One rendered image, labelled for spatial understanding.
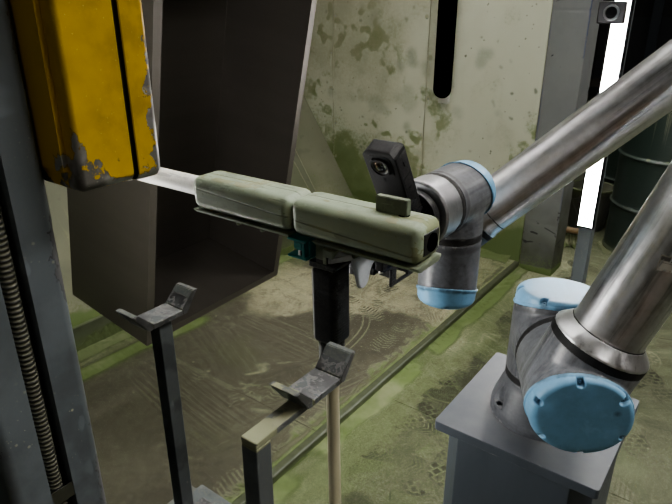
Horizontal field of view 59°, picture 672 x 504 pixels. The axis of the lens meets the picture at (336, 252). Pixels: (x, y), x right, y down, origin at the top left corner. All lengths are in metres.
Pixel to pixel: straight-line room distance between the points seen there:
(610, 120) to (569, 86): 2.23
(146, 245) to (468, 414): 0.93
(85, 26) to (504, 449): 1.01
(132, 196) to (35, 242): 1.27
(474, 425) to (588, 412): 0.31
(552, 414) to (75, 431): 0.70
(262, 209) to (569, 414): 0.56
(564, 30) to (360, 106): 1.26
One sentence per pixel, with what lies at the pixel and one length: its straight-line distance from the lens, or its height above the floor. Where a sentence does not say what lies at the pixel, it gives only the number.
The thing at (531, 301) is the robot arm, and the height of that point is 0.90.
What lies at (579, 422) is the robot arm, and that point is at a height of 0.82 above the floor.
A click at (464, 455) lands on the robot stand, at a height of 0.58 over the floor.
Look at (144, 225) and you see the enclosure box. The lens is 1.64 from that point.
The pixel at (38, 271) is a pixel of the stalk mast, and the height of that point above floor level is 1.25.
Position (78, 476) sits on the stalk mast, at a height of 1.09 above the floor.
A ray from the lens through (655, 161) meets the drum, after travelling 3.67.
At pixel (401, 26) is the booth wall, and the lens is 3.58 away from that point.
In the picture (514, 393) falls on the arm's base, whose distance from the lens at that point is 1.20.
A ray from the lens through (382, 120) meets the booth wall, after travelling 3.69.
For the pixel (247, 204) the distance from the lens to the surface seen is 0.67.
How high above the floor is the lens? 1.39
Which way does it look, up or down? 23 degrees down
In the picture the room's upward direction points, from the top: straight up
